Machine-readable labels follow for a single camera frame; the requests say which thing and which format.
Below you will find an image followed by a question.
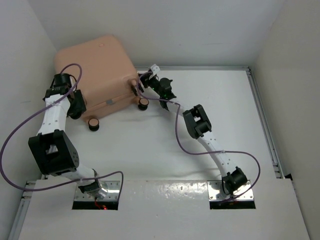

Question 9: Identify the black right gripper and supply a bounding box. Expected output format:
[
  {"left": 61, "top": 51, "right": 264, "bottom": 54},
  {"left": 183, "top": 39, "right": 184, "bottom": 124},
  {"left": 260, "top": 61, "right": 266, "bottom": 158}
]
[{"left": 139, "top": 72, "right": 165, "bottom": 97}]

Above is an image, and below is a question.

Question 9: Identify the pink hard-shell suitcase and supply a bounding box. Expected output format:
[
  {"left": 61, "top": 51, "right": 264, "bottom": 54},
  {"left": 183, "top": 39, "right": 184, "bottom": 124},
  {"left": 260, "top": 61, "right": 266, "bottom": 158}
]
[{"left": 54, "top": 35, "right": 149, "bottom": 132}]

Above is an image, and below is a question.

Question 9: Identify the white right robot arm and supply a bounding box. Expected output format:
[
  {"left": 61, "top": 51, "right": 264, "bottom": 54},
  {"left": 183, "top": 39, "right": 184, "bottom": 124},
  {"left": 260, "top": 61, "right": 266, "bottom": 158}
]
[{"left": 137, "top": 72, "right": 248, "bottom": 201}]

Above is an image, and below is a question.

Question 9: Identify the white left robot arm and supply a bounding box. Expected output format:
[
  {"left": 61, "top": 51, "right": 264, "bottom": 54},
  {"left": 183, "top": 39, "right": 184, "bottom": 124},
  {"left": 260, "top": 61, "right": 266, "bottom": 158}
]
[{"left": 28, "top": 73, "right": 102, "bottom": 199}]

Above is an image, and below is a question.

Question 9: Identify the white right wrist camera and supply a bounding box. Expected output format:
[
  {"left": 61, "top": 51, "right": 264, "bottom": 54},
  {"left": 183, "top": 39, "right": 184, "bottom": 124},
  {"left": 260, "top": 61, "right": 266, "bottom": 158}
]
[{"left": 150, "top": 64, "right": 160, "bottom": 75}]

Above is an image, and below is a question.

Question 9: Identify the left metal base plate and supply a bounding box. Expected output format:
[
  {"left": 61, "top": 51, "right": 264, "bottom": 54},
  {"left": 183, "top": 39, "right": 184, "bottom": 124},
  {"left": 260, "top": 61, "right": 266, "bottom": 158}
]
[{"left": 72, "top": 180, "right": 121, "bottom": 211}]

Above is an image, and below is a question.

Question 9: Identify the metal base plate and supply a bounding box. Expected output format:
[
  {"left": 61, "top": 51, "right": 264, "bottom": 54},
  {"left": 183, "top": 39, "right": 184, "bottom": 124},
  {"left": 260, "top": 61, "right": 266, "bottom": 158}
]
[
  {"left": 72, "top": 180, "right": 121, "bottom": 211},
  {"left": 207, "top": 180, "right": 256, "bottom": 210}
]

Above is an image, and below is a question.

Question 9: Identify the aluminium table edge rail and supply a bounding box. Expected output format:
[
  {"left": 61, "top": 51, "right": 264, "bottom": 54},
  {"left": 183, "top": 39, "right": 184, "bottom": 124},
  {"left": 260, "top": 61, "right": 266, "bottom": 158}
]
[{"left": 134, "top": 65, "right": 253, "bottom": 83}]

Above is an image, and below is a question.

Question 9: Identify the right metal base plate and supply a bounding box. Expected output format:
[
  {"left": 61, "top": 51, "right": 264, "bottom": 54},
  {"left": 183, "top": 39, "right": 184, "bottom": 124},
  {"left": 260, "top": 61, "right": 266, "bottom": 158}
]
[{"left": 207, "top": 180, "right": 256, "bottom": 210}]

